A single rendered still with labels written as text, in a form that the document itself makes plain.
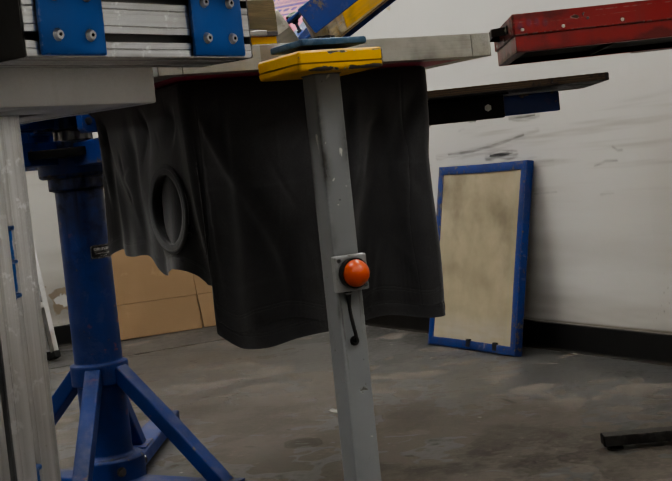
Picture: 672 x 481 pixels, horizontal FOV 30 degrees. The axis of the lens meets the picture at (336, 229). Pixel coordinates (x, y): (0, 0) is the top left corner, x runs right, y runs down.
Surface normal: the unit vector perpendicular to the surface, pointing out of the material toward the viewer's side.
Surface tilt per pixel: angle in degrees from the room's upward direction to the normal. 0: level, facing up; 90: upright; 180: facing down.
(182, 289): 78
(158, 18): 90
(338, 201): 90
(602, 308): 90
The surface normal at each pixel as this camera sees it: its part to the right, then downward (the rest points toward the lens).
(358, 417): 0.47, 0.00
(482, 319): -0.88, -0.11
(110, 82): 0.79, -0.05
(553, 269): -0.88, 0.11
